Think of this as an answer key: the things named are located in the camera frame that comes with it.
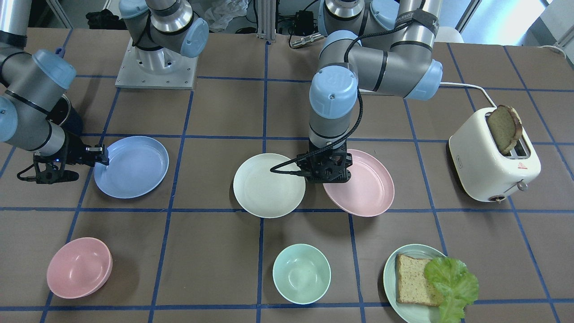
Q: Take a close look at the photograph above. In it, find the white plate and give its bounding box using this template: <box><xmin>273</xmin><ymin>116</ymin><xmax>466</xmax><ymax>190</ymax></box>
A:
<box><xmin>232</xmin><ymin>153</ymin><xmax>306</xmax><ymax>218</ymax></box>

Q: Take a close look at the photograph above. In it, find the green bowl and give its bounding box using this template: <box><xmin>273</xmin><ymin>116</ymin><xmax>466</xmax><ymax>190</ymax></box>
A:
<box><xmin>272</xmin><ymin>244</ymin><xmax>332</xmax><ymax>305</ymax></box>

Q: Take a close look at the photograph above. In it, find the green lettuce leaf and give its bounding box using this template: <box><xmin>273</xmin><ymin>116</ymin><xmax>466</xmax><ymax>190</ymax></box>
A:
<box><xmin>424</xmin><ymin>257</ymin><xmax>479</xmax><ymax>323</ymax></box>

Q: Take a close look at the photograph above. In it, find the white toaster cable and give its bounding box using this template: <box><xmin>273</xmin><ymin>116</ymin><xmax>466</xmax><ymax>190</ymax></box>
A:
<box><xmin>439</xmin><ymin>81</ymin><xmax>498</xmax><ymax>109</ymax></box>

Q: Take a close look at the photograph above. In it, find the bread slice in toaster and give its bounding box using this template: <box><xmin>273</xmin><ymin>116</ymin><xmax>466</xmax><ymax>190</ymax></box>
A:
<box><xmin>486</xmin><ymin>105</ymin><xmax>523</xmax><ymax>155</ymax></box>

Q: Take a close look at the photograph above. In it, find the aluminium frame post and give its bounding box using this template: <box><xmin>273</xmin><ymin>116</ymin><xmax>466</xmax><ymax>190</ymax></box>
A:
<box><xmin>254</xmin><ymin>0</ymin><xmax>277</xmax><ymax>44</ymax></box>

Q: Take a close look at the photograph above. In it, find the white toaster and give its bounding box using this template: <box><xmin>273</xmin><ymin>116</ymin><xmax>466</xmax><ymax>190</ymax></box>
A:
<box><xmin>448</xmin><ymin>108</ymin><xmax>541</xmax><ymax>202</ymax></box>

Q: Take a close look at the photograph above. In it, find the bread slice on plate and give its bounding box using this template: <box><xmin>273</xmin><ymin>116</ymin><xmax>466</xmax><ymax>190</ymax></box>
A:
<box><xmin>396</xmin><ymin>254</ymin><xmax>444</xmax><ymax>307</ymax></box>

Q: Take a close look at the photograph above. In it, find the pink bowl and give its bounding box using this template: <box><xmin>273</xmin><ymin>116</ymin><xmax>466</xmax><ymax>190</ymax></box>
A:
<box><xmin>46</xmin><ymin>237</ymin><xmax>113</xmax><ymax>299</ymax></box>

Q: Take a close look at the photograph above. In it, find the blue plate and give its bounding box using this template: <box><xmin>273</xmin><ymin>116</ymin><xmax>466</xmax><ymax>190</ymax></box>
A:
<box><xmin>94</xmin><ymin>136</ymin><xmax>170</xmax><ymax>200</ymax></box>

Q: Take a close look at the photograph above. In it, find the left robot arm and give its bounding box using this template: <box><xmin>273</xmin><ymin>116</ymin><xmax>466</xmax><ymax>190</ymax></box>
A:
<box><xmin>295</xmin><ymin>0</ymin><xmax>443</xmax><ymax>183</ymax></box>

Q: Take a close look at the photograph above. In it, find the green plate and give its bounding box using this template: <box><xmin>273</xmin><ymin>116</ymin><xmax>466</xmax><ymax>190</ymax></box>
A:
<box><xmin>382</xmin><ymin>244</ymin><xmax>445</xmax><ymax>323</ymax></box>

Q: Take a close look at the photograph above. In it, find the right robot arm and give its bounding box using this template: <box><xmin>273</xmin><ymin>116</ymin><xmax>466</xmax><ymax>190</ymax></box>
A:
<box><xmin>1</xmin><ymin>0</ymin><xmax>209</xmax><ymax>184</ymax></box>

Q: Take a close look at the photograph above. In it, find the pink plate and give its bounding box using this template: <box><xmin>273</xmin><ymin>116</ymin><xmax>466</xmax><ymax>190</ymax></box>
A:
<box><xmin>323</xmin><ymin>149</ymin><xmax>395</xmax><ymax>217</ymax></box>

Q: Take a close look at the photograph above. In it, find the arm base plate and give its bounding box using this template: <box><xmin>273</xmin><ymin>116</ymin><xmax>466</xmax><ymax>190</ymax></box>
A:
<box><xmin>115</xmin><ymin>39</ymin><xmax>198</xmax><ymax>90</ymax></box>

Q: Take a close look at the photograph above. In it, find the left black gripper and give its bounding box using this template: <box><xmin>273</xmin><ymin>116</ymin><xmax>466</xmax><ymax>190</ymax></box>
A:
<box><xmin>297</xmin><ymin>143</ymin><xmax>352</xmax><ymax>183</ymax></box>

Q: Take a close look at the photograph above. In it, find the blue saucepan with lid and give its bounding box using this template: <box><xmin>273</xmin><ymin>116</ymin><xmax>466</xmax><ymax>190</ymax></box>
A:
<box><xmin>46</xmin><ymin>47</ymin><xmax>84</xmax><ymax>138</ymax></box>

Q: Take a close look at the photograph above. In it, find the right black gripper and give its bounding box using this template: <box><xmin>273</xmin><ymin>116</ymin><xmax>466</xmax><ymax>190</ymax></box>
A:
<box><xmin>17</xmin><ymin>132</ymin><xmax>109</xmax><ymax>184</ymax></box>

